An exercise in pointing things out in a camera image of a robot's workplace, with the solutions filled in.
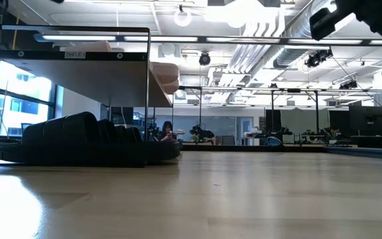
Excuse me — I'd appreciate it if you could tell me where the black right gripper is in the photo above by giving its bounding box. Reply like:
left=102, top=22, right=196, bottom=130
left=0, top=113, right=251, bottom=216
left=309, top=0, right=382, bottom=41

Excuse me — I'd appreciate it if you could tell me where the pink slide sandal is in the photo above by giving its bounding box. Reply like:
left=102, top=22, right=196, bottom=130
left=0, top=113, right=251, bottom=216
left=162, top=79, right=180, bottom=95

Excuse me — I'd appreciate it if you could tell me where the wooden shelf with black frame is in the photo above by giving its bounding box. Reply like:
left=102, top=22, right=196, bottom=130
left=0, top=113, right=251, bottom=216
left=0, top=25, right=175, bottom=167

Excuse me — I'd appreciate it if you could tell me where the round white ceiling lamp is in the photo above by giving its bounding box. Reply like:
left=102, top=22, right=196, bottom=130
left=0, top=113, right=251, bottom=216
left=173, top=8, right=192, bottom=27

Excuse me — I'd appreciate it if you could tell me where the background robot with green lights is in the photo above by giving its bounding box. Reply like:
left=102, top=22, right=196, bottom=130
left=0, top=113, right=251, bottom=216
left=190, top=124, right=216, bottom=140

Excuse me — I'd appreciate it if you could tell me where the person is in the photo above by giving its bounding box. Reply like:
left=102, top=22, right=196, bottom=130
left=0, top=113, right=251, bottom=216
left=159, top=121, right=179, bottom=142

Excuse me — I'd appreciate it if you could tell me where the dark background cabinet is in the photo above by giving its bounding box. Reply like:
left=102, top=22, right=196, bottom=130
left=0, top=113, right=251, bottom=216
left=109, top=106, right=134, bottom=125

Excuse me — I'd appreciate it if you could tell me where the large black ceiling camera rig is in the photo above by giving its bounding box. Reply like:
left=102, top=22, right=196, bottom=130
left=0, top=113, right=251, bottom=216
left=305, top=48, right=334, bottom=68

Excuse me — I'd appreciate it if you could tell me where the silver ventilation duct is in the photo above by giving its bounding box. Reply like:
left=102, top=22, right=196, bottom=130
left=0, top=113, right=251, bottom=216
left=272, top=0, right=338, bottom=69

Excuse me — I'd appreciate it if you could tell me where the small black ceiling camera rig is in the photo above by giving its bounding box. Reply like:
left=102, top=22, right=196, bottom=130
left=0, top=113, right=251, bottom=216
left=339, top=80, right=359, bottom=90

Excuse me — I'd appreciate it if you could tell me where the black background stand frame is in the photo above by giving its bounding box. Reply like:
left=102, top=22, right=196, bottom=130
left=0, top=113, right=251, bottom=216
left=270, top=88, right=320, bottom=143

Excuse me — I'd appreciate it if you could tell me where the black aluminium rig frame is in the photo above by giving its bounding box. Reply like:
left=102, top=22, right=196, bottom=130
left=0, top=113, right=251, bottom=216
left=180, top=141, right=382, bottom=161

